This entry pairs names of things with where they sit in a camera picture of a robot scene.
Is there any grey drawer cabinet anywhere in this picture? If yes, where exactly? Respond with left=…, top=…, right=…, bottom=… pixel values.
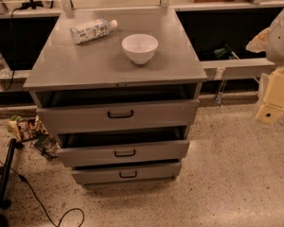
left=24, top=9, right=206, bottom=173

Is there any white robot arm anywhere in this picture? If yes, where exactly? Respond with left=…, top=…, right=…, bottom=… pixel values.
left=246, top=9, right=284, bottom=124

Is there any white labelled plastic bottle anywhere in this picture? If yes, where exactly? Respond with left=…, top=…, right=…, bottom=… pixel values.
left=70, top=19, right=118, bottom=44

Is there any brown snack bag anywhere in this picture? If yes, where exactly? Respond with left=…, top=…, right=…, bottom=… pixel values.
left=8, top=115, right=47, bottom=142

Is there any grey drawer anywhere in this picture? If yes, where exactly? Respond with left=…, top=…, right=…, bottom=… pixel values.
left=37, top=99, right=199, bottom=134
left=72, top=162, right=182, bottom=185
left=58, top=140, right=189, bottom=167

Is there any black stand leg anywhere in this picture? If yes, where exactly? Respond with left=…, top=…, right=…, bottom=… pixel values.
left=0, top=138, right=16, bottom=209

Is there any clear water bottle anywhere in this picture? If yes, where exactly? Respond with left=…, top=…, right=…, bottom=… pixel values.
left=0, top=53, right=11, bottom=78

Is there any grey bottom drawer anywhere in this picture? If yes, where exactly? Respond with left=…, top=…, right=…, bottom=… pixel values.
left=72, top=162, right=182, bottom=185

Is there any green handled tool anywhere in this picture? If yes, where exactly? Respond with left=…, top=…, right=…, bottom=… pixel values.
left=213, top=44, right=239, bottom=60

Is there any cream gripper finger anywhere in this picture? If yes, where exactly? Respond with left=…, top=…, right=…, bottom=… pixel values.
left=246, top=27, right=270, bottom=53
left=256, top=67, right=284, bottom=124

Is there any green snack bag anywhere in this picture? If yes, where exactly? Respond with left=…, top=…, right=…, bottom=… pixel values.
left=34, top=134, right=58, bottom=160

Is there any grey top drawer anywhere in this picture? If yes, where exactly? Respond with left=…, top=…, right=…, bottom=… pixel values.
left=37, top=99, right=199, bottom=134

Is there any grey metal rail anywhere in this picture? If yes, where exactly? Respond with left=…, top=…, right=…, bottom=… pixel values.
left=201, top=58, right=276, bottom=80

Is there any white ceramic bowl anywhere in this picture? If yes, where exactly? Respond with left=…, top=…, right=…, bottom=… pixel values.
left=121, top=34, right=158, bottom=64

